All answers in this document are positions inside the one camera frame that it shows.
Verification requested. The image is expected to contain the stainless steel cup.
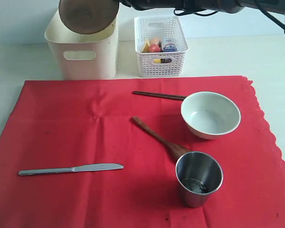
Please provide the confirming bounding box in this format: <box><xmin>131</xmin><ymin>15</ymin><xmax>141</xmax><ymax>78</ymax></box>
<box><xmin>175</xmin><ymin>151</ymin><xmax>224</xmax><ymax>208</ymax></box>

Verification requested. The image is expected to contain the brown wooden spoon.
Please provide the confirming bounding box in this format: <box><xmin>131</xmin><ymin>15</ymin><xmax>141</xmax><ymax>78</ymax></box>
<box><xmin>131</xmin><ymin>116</ymin><xmax>190</xmax><ymax>161</ymax></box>

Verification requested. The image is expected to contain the red sausage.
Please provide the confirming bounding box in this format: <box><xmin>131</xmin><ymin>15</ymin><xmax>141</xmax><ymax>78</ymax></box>
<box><xmin>148</xmin><ymin>44</ymin><xmax>161</xmax><ymax>53</ymax></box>

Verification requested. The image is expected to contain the brown round plate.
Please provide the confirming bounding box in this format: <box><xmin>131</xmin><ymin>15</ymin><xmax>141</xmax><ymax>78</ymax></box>
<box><xmin>58</xmin><ymin>0</ymin><xmax>119</xmax><ymax>35</ymax></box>

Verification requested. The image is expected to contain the blue white milk carton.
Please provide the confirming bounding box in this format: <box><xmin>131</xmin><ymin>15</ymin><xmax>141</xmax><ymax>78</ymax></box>
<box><xmin>161</xmin><ymin>38</ymin><xmax>177</xmax><ymax>64</ymax></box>

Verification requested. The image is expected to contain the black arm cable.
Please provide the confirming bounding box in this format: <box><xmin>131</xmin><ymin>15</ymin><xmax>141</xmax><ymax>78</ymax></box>
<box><xmin>173</xmin><ymin>0</ymin><xmax>285</xmax><ymax>50</ymax></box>

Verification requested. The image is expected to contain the cream plastic tub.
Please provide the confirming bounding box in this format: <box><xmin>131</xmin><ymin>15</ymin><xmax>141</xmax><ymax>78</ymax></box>
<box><xmin>44</xmin><ymin>12</ymin><xmax>119</xmax><ymax>80</ymax></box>

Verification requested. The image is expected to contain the white ceramic bowl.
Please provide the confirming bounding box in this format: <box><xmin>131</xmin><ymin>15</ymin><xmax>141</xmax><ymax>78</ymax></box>
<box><xmin>180</xmin><ymin>91</ymin><xmax>241</xmax><ymax>140</ymax></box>

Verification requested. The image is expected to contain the yellow cheese wedge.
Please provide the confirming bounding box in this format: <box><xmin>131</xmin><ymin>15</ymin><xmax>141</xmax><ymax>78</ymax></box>
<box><xmin>141</xmin><ymin>39</ymin><xmax>150</xmax><ymax>53</ymax></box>

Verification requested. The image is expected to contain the silver table knife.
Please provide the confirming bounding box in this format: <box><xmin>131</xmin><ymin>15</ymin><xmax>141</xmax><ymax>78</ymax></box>
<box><xmin>18</xmin><ymin>163</ymin><xmax>124</xmax><ymax>176</ymax></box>

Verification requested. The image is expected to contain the white perforated plastic basket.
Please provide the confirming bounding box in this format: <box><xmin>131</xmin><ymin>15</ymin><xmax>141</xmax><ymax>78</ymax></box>
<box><xmin>134</xmin><ymin>16</ymin><xmax>189</xmax><ymax>77</ymax></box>

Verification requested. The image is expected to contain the brown egg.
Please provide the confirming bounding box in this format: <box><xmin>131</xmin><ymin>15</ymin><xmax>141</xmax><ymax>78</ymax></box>
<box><xmin>150</xmin><ymin>37</ymin><xmax>161</xmax><ymax>47</ymax></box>

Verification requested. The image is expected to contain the yellow lemon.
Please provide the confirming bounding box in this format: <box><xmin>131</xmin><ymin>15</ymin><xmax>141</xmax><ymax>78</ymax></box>
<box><xmin>152</xmin><ymin>59</ymin><xmax>162</xmax><ymax>64</ymax></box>

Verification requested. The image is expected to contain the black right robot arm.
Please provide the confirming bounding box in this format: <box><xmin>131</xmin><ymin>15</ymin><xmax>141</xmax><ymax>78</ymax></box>
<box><xmin>120</xmin><ymin>0</ymin><xmax>285</xmax><ymax>14</ymax></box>

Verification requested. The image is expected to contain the dark wooden chopstick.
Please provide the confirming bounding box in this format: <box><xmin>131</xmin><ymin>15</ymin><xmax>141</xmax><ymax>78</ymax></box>
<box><xmin>132</xmin><ymin>91</ymin><xmax>186</xmax><ymax>99</ymax></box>
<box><xmin>132</xmin><ymin>91</ymin><xmax>186</xmax><ymax>101</ymax></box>

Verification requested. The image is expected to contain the red tablecloth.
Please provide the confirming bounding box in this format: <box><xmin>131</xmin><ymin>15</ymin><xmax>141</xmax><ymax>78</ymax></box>
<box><xmin>0</xmin><ymin>76</ymin><xmax>285</xmax><ymax>228</ymax></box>

